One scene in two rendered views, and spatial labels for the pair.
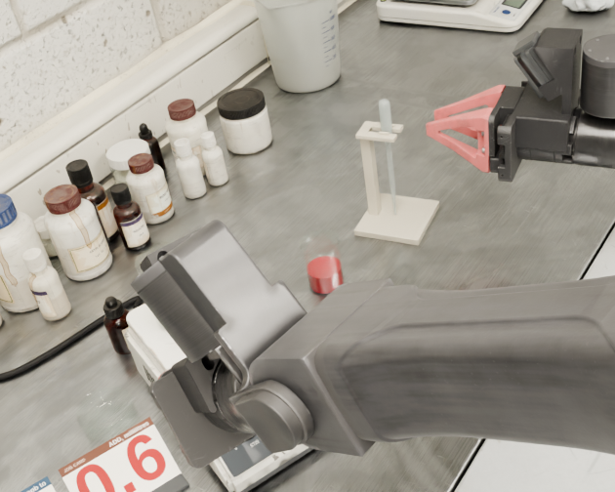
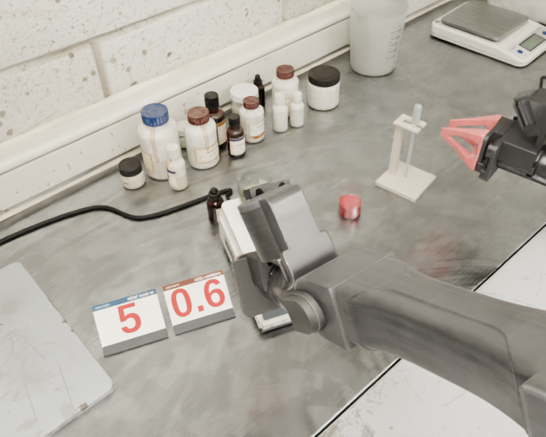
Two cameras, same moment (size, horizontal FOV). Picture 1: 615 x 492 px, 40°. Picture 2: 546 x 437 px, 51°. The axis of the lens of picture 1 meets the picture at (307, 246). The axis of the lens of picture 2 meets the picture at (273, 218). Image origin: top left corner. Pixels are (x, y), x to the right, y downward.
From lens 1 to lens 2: 7 cm
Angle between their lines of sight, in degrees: 9
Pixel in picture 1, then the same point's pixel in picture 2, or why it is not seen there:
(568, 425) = (472, 381)
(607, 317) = (512, 335)
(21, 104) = (185, 45)
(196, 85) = (297, 55)
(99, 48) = (242, 17)
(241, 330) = (295, 255)
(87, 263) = (204, 159)
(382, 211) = (397, 172)
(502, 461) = not seen: hidden behind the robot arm
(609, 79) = not seen: outside the picture
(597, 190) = (543, 197)
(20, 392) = (147, 231)
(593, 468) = not seen: hidden behind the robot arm
